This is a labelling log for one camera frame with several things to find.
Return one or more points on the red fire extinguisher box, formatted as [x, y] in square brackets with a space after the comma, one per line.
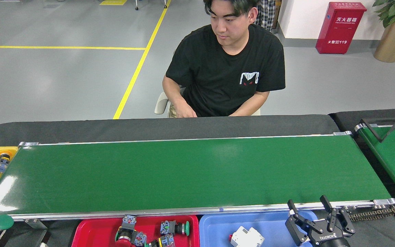
[339, 31]

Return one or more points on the potted plant in gold pot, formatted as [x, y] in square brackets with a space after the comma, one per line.
[393, 41]

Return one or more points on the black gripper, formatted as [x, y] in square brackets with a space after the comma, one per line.
[333, 241]

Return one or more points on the white stand on wheels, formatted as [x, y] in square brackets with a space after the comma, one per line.
[136, 7]

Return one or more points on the person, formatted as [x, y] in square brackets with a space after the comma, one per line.
[211, 79]
[267, 15]

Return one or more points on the black guide rail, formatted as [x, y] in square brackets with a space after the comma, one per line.
[372, 131]

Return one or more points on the grey office chair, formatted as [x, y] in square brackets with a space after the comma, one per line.
[161, 103]

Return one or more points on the yellow push button switch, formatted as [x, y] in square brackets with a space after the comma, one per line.
[0, 167]

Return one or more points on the red push button switch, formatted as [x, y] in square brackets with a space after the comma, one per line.
[129, 222]

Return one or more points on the person's right hand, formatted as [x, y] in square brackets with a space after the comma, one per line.
[185, 112]

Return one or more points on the white circuit breaker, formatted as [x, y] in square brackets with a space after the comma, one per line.
[247, 236]

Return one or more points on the blue plastic tray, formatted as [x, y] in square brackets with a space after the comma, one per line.
[218, 233]

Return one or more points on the red plastic tray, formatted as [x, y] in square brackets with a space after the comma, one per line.
[94, 233]

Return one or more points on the person's left forearm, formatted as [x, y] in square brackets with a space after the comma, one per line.
[252, 104]

